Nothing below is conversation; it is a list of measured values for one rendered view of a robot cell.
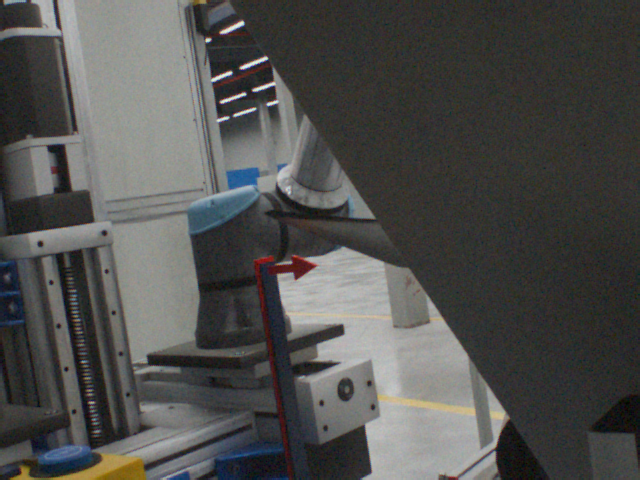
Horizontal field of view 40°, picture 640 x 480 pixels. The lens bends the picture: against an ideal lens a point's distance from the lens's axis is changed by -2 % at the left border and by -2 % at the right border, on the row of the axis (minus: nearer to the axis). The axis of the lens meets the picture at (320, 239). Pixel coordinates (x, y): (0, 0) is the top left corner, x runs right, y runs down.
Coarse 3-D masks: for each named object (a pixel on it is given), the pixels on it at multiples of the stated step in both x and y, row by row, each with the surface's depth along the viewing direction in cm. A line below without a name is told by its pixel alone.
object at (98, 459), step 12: (96, 456) 67; (108, 456) 67; (120, 456) 67; (24, 468) 67; (36, 468) 66; (84, 468) 65; (96, 468) 64; (108, 468) 64; (120, 468) 64; (132, 468) 65
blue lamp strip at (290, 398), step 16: (272, 288) 85; (272, 304) 85; (272, 320) 85; (272, 336) 84; (288, 352) 86; (288, 368) 86; (288, 384) 85; (288, 400) 85; (288, 416) 85; (288, 432) 85; (304, 448) 87; (304, 464) 86
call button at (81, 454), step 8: (64, 448) 68; (72, 448) 67; (80, 448) 67; (88, 448) 67; (40, 456) 66; (48, 456) 66; (56, 456) 66; (64, 456) 65; (72, 456) 65; (80, 456) 65; (88, 456) 66; (40, 464) 65; (48, 464) 65; (56, 464) 64; (64, 464) 65; (72, 464) 65; (80, 464) 65; (40, 472) 65; (48, 472) 65
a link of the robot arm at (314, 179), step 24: (312, 144) 133; (288, 168) 141; (312, 168) 135; (336, 168) 135; (288, 192) 138; (312, 192) 137; (336, 192) 139; (336, 216) 140; (288, 240) 138; (312, 240) 141
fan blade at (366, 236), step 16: (288, 224) 72; (304, 224) 71; (320, 224) 70; (336, 224) 69; (352, 224) 68; (368, 224) 67; (336, 240) 78; (352, 240) 77; (368, 240) 77; (384, 240) 77; (368, 256) 83; (384, 256) 82; (400, 256) 82
